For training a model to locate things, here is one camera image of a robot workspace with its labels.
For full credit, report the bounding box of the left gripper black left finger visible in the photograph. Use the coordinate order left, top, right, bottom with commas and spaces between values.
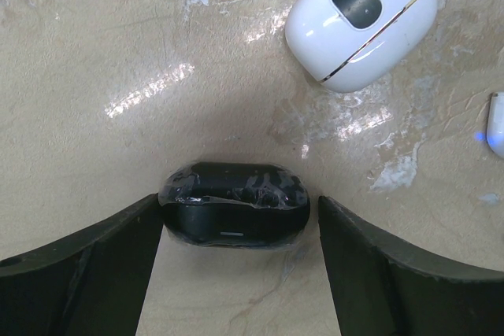
1, 194, 163, 335

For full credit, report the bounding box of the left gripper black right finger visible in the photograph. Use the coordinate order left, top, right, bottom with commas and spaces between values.
318, 196, 503, 335

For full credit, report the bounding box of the white earbud left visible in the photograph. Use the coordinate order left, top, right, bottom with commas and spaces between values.
486, 91, 504, 159

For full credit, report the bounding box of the black earbud charging case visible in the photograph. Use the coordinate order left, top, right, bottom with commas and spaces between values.
158, 162, 310, 249

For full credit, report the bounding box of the white earbud charging case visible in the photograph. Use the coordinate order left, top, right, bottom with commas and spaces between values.
285, 0, 437, 93

